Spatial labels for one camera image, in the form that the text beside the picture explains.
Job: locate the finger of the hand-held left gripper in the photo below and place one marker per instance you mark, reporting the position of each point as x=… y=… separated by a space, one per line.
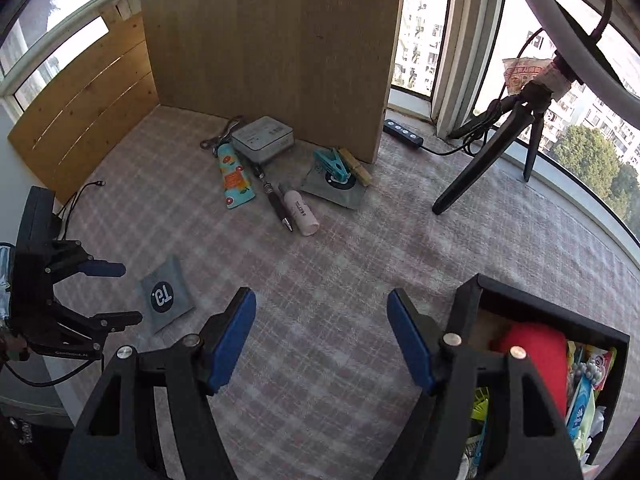
x=102 y=268
x=117 y=319

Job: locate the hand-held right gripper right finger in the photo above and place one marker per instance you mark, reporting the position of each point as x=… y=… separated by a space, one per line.
x=410 y=341

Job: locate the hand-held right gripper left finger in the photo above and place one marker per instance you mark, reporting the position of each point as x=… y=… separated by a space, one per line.
x=234 y=341

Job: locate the black storage container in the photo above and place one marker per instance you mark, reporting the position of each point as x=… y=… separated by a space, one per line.
x=550 y=310

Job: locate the grey sachet with dark circle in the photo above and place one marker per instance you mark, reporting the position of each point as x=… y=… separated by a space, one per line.
x=166 y=296
x=334 y=191

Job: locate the yellow green item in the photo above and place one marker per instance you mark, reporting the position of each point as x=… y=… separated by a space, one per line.
x=481 y=404

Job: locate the plaid tablecloth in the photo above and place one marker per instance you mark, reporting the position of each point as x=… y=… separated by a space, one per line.
x=325 y=270

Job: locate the red cylindrical item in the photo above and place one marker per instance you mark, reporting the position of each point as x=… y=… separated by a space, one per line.
x=537 y=360

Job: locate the black pen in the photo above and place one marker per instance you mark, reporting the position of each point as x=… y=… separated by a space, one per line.
x=274 y=201

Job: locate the white pink tube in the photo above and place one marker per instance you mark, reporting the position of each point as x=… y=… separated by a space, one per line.
x=302 y=210

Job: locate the dark cloth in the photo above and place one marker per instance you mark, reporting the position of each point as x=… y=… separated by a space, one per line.
x=27 y=442

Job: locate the floral teal tube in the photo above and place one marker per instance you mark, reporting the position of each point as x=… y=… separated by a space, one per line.
x=234 y=180

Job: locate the slatted wooden board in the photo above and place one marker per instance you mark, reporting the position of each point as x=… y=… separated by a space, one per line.
x=85 y=110

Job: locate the wooden clothespin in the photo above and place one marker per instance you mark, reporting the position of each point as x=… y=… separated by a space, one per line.
x=357 y=169

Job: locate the blue tissue packet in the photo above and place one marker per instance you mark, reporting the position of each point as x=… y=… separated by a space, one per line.
x=582 y=407

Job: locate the pink white snack packet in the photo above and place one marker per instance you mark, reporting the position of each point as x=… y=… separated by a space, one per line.
x=599 y=365

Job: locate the teal plastic clip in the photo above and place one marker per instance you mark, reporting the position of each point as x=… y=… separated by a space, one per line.
x=330 y=164

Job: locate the grey rectangular box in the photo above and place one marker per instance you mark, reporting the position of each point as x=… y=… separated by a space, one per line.
x=262 y=139

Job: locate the black power strip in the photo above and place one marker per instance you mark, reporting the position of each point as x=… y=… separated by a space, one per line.
x=402 y=133

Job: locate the black tripod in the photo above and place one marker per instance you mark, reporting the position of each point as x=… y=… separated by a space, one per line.
x=492 y=147

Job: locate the green tree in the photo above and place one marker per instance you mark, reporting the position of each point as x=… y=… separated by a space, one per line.
x=595 y=160

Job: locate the large wooden board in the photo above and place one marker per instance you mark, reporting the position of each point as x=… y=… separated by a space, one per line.
x=270 y=50

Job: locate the white window frame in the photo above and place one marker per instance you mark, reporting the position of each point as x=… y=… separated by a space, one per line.
x=60 y=15

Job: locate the grey window frame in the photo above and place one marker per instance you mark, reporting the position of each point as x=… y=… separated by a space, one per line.
x=467 y=45

